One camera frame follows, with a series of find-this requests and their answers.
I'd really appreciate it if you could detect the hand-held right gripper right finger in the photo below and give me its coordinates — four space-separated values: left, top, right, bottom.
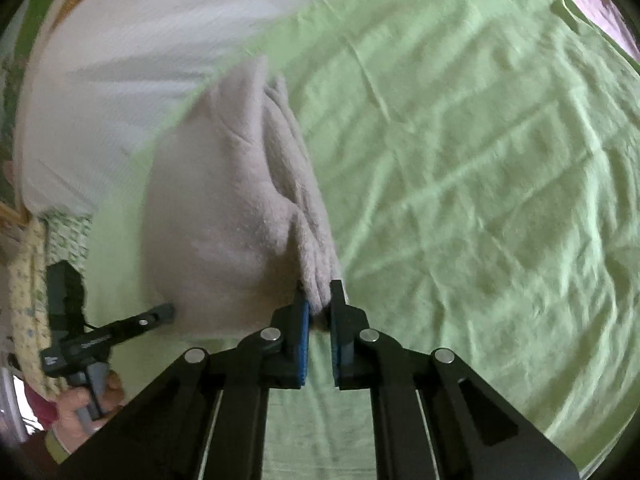
327 279 581 480

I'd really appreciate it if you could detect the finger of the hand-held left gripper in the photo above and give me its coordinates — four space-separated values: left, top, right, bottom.
107 303 177 343

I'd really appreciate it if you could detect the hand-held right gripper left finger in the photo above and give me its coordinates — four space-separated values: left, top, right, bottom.
60 280 312 480

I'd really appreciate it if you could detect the beige knit sweater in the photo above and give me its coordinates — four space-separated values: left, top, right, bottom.
140 55 343 341

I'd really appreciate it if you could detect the person's left forearm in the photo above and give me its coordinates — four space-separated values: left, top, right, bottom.
17 387 73 480

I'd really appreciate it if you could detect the person's left hand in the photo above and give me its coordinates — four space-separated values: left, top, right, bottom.
54 369 126 455

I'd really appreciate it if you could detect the yellow printed pillow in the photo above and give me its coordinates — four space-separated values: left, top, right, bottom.
9 216 68 398

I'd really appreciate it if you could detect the green checkered pillow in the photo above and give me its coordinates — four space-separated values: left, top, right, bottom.
42 211 94 281

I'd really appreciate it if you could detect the light green bed sheet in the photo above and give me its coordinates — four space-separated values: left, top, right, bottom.
82 0 640 480

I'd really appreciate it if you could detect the white striped pillow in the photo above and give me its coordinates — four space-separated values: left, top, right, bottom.
12 0 381 216

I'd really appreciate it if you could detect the gold framed flower painting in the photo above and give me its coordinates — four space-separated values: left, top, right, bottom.
0 0 123 241

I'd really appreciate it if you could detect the pink cloth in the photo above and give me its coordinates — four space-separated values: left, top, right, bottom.
530 0 640 61

